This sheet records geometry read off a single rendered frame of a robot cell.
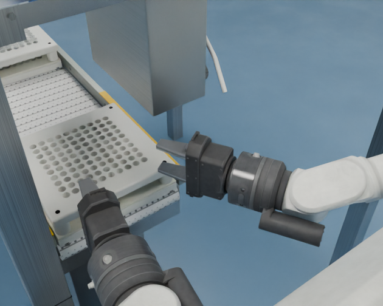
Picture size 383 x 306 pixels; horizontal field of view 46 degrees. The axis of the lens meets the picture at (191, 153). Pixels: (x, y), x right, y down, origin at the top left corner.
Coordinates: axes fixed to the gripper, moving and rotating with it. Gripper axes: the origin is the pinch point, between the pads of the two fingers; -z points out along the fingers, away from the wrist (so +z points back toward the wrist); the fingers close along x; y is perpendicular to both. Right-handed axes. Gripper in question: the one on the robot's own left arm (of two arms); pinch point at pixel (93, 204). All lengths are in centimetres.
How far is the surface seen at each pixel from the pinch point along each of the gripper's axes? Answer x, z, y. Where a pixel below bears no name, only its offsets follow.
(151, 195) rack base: 11.0, -7.5, 12.3
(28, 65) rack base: 10, -65, 2
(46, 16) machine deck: -28.9, -4.0, -0.1
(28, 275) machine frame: 6.1, 3.4, -11.9
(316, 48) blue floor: 101, -163, 197
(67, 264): 21.3, -7.6, -5.7
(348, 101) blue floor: 101, -105, 174
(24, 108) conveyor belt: 13, -50, -3
